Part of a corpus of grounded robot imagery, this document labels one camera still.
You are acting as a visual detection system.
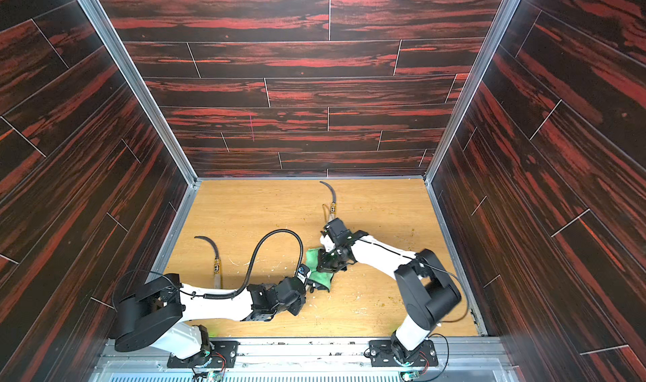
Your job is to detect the green microfibre rag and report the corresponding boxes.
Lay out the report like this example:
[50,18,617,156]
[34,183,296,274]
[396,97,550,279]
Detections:
[306,248,334,293]

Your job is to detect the sickle with yellow label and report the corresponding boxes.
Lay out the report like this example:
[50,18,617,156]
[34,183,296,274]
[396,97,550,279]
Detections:
[319,181,340,224]

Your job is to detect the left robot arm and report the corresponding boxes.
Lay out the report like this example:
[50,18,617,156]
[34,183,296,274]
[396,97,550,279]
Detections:
[109,265,310,361]

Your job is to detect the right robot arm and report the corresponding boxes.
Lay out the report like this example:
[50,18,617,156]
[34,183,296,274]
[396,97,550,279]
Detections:
[316,218,462,365]

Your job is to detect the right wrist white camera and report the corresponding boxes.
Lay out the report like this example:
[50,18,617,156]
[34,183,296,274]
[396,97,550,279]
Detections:
[320,235,335,252]

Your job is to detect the wrist white camera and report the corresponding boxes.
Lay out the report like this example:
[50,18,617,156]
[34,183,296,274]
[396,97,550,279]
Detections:
[320,235,335,252]
[296,264,311,285]

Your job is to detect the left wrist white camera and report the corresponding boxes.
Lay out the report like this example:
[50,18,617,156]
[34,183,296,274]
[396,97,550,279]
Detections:
[296,264,311,285]

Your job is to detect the left black corrugated cable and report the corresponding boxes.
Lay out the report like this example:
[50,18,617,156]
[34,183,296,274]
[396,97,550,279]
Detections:
[193,229,306,301]

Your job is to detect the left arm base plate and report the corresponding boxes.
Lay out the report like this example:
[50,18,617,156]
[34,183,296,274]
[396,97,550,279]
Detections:
[167,339,240,370]

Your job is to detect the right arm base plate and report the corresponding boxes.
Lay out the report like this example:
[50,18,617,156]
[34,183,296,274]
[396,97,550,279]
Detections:
[363,339,438,367]

